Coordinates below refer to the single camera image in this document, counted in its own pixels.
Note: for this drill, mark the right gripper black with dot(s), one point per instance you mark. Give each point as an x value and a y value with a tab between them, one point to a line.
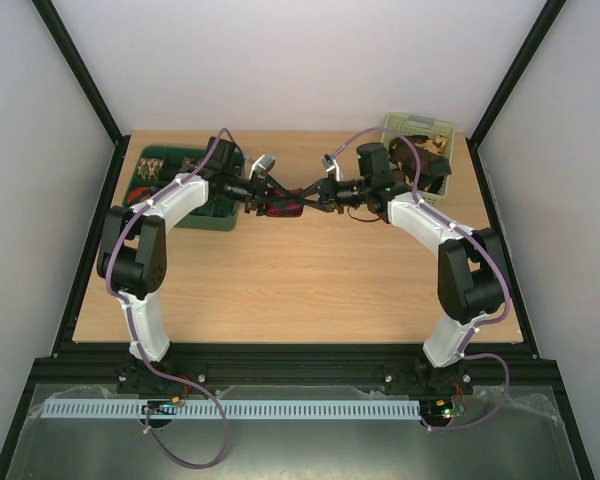
329	193

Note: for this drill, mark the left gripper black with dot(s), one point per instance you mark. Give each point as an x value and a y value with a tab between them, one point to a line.
256	195

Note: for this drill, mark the red navy striped tie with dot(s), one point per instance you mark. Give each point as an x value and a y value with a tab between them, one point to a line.
282	209

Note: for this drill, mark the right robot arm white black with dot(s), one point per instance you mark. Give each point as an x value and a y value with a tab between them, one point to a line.
472	288

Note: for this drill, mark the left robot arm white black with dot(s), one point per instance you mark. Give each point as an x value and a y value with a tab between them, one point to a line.
132	257

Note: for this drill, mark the pile of brown ties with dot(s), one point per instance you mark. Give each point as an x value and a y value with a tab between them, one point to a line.
434	166

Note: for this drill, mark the rolled tie orange brown pattern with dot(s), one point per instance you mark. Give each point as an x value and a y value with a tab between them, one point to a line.
189	163

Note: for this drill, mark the light green plastic basket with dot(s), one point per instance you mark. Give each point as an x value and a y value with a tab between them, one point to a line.
408	125

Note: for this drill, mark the green compartment tray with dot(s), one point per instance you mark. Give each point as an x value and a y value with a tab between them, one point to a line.
182	200

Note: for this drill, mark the rolled tie brown white pattern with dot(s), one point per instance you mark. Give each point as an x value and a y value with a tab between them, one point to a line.
148	169

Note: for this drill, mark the rolled tie red orange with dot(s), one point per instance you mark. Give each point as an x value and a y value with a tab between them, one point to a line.
138	195

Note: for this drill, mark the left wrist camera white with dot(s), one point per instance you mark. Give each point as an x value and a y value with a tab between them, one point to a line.
262	166

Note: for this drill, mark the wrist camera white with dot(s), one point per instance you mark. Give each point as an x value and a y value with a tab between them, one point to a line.
262	166
332	167

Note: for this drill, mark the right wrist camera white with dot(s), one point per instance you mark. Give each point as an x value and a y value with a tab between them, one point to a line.
332	167

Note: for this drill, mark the black aluminium frame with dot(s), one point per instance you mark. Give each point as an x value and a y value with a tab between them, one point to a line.
354	365

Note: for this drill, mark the light blue cable duct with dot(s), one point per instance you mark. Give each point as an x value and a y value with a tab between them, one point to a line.
234	409

